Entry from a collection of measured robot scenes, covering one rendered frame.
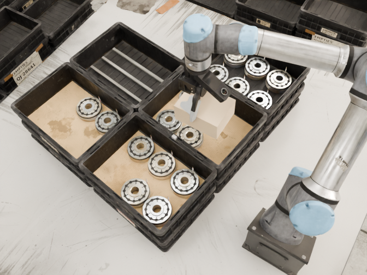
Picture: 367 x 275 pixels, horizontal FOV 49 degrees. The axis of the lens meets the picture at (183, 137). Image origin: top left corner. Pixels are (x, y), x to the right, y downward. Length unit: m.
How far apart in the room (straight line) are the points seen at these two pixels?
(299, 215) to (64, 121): 0.99
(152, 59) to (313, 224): 1.02
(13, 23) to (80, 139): 1.27
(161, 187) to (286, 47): 0.66
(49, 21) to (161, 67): 1.22
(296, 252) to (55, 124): 1.03
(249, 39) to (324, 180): 0.43
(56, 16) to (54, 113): 1.22
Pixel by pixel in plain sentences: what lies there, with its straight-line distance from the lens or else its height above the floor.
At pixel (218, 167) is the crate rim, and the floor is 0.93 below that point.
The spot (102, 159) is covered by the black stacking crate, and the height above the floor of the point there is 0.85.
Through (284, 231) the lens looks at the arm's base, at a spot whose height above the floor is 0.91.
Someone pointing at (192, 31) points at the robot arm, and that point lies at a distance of 1.04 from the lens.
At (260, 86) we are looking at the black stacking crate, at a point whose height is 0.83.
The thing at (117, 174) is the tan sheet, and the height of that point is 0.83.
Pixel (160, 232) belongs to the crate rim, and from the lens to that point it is 1.31.
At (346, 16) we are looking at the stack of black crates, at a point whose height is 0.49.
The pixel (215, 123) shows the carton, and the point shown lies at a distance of 1.25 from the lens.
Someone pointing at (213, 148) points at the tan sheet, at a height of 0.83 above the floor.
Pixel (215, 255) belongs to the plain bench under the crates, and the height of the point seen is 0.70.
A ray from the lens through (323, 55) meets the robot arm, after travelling 1.21.
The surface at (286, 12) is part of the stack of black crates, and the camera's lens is 2.74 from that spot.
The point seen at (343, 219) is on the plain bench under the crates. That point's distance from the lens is 1.65.
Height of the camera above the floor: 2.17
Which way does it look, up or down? 59 degrees down
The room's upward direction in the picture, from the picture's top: 5 degrees counter-clockwise
